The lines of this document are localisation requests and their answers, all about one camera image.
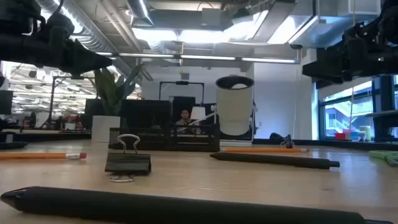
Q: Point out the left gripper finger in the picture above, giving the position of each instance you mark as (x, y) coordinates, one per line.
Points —
(87, 60)

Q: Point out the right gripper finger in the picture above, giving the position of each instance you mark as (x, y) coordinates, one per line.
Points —
(326, 84)
(323, 68)

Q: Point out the orange pencil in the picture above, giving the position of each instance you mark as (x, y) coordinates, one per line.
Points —
(37, 155)
(264, 150)

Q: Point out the black pen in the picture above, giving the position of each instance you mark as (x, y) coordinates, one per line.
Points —
(155, 207)
(273, 160)

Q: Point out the large black binder clip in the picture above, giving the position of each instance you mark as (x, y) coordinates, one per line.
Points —
(127, 163)

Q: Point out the black mesh desk organizer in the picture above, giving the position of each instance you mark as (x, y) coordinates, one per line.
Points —
(192, 140)

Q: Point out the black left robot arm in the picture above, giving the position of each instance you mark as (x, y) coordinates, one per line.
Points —
(18, 12)

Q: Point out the green snake plant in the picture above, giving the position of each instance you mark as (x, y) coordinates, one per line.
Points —
(109, 90)

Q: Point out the black pole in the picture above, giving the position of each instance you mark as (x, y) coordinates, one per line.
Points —
(384, 109)

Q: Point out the coloured bins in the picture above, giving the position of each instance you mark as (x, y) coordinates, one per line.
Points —
(348, 134)

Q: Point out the dark background monitor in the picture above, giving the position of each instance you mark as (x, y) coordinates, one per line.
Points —
(5, 102)

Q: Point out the white plant pot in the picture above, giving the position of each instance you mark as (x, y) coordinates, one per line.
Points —
(104, 129)

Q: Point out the white cylinder with black rim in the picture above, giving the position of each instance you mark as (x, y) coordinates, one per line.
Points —
(234, 109)

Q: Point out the person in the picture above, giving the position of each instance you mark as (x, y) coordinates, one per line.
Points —
(185, 116)

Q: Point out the ceiling light bar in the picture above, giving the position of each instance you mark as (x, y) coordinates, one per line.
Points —
(202, 57)

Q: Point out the white desk lamp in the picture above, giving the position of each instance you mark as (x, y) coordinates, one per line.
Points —
(198, 113)

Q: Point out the black aluminium table frame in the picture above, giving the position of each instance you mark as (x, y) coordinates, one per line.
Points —
(342, 144)

